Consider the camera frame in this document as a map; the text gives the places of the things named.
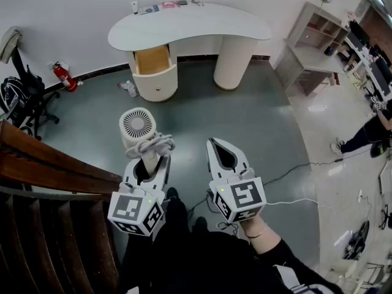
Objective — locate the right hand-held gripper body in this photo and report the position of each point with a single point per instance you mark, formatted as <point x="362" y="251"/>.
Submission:
<point x="245" y="194"/>

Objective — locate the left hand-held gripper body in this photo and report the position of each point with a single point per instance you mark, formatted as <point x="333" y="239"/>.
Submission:
<point x="125" y="208"/>

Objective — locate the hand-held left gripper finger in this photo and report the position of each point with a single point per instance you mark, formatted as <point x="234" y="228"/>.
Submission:
<point x="128" y="173"/>
<point x="163" y="176"/>

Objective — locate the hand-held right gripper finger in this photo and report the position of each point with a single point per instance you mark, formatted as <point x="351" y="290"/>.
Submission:
<point x="212" y="161"/>
<point x="240" y="161"/>

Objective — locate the white hair dryer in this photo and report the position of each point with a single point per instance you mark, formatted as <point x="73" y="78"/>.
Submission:
<point x="136" y="124"/>

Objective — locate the cream large drawer wooden inside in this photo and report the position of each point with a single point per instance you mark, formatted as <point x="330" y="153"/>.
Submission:
<point x="153" y="60"/>

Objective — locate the person's right forearm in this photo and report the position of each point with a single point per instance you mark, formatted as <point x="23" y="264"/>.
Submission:
<point x="263" y="240"/>

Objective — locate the person's left forearm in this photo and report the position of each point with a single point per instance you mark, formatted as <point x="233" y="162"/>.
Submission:
<point x="134" y="262"/>

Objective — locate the black left shoe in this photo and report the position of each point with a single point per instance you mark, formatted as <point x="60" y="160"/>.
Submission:
<point x="172" y="193"/>

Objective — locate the black shoe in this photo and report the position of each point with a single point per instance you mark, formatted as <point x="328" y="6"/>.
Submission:
<point x="201" y="223"/>
<point x="172" y="193"/>

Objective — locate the black right shoe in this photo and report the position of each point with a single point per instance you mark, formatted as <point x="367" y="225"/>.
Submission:
<point x="201" y="223"/>

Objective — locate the person's left leg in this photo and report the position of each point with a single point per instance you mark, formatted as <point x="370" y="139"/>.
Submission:
<point x="174" y="240"/>

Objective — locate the person's leg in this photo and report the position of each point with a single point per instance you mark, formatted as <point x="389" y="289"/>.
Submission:
<point x="220" y="262"/>
<point x="174" y="240"/>

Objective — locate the person's right leg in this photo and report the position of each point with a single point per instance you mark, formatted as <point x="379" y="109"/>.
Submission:
<point x="220" y="262"/>

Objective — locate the wooden stair railing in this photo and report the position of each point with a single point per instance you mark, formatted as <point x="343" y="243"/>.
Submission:
<point x="46" y="170"/>

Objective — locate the clear plastic water bottle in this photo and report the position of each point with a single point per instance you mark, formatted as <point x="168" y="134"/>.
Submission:
<point x="130" y="88"/>

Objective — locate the red fire extinguisher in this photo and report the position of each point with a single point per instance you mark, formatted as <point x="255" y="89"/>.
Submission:
<point x="65" y="80"/>

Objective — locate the white power strip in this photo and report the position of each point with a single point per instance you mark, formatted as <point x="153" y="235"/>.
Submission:
<point x="360" y="196"/>

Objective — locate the black folded stand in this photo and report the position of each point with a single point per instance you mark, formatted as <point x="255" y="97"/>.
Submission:
<point x="356" y="240"/>

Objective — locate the grey shelf unit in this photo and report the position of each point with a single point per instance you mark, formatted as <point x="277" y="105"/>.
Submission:
<point x="306" y="57"/>

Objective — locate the small red box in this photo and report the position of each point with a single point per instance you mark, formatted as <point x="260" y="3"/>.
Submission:
<point x="336" y="79"/>

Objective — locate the black office chair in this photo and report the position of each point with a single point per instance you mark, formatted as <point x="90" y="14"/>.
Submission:
<point x="33" y="84"/>

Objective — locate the white curved desk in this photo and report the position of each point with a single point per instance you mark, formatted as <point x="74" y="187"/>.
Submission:
<point x="190" y="23"/>

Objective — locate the small black swivel chair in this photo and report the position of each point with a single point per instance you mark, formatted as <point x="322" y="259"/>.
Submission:
<point x="386" y="216"/>

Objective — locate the metal eyelash curler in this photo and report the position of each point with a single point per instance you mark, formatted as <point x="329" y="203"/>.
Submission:
<point x="196" y="2"/>

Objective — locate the white long desk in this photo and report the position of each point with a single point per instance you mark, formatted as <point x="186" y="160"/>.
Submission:
<point x="367" y="63"/>

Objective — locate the dark small case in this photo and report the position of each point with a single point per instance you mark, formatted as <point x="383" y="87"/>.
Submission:
<point x="182" y="2"/>

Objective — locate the pink packet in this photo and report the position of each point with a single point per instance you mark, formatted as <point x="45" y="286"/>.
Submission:
<point x="170" y="5"/>

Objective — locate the white cosmetic tube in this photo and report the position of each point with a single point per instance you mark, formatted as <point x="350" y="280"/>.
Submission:
<point x="134" y="7"/>

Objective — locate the grey cloth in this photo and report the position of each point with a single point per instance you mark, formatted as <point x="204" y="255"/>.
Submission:
<point x="9" y="43"/>

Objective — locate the white wall box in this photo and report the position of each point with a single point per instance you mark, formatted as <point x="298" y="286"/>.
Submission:
<point x="64" y="66"/>

